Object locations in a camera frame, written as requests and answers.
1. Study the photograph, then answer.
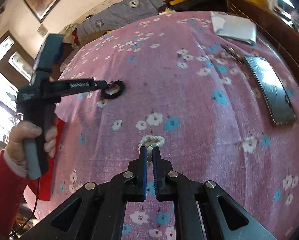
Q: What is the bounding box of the pink floral bedspread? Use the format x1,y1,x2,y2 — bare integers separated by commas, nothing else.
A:
24,12,299,239

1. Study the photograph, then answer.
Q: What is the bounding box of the red sleeved left forearm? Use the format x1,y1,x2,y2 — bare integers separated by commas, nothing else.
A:
0,150,30,239

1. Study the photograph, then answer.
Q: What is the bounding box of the small pearl bead bracelet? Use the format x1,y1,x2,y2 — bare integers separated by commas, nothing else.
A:
138,134,166,167

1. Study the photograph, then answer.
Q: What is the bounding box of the red tray box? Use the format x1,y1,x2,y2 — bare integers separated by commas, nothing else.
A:
28,118,65,201

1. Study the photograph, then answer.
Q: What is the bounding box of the white paper sheet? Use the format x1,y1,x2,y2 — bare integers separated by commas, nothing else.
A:
211,12,256,45

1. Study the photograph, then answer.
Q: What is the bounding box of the blue grey folded quilt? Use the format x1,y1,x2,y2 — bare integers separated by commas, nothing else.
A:
77,0,166,38

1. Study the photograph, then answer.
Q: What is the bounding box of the black smartphone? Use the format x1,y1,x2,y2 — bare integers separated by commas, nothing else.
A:
243,55,296,125

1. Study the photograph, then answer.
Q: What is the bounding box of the wooden bed frame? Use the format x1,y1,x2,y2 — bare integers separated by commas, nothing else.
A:
227,0,299,83

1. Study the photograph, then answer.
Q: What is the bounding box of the person's left hand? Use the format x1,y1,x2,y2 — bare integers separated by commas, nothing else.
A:
4,114,58,173

